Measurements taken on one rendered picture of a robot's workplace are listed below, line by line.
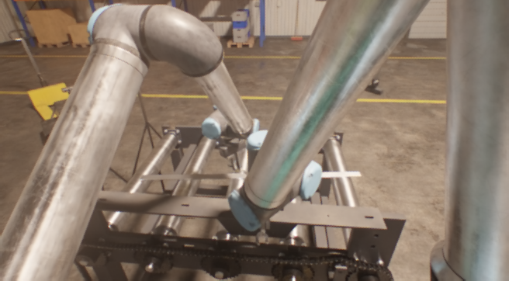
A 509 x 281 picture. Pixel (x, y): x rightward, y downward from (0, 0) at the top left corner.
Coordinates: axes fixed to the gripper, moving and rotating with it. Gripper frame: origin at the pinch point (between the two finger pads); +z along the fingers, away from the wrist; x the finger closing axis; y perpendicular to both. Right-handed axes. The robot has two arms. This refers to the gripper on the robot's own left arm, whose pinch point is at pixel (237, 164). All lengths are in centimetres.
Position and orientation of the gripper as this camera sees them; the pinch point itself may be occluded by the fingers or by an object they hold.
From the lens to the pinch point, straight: 133.1
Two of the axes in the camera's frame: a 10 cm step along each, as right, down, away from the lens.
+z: 1.7, 9.1, 3.9
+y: -6.2, -2.1, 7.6
